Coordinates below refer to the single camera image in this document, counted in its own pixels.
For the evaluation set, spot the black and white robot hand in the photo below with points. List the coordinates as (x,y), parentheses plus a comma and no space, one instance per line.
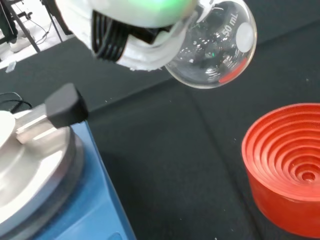
(150,12)

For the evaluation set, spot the blue heater with steel plate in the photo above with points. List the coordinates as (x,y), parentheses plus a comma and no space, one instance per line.
(95,200)

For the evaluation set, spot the red ribbed flask stand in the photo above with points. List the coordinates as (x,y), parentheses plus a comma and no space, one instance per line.
(275,200)

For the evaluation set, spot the black tripod leg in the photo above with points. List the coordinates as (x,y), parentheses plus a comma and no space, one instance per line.
(25,30)

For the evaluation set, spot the person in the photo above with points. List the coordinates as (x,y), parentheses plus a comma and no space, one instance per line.
(18,45)

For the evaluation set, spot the black bench cloth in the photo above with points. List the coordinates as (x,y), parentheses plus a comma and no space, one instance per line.
(175,150)

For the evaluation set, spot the small clear plastic piece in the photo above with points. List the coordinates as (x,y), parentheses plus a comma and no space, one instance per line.
(11,67)

